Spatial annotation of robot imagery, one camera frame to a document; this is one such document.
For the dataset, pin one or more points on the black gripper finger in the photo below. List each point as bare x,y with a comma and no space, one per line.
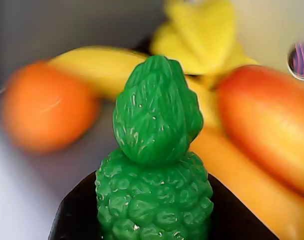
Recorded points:
77,215
231,217

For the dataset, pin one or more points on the orange toy fruit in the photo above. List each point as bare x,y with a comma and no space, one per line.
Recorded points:
47,107

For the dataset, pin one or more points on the green toy pineapple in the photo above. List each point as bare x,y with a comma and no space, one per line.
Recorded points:
154,187

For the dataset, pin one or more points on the red yellow toy mango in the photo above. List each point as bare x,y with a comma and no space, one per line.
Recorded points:
266,120

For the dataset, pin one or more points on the yellow toy starfruit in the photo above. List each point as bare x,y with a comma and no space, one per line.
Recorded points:
199,37

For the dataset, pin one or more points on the yellow toy banana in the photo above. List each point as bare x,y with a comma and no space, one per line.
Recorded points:
241,180
96,65

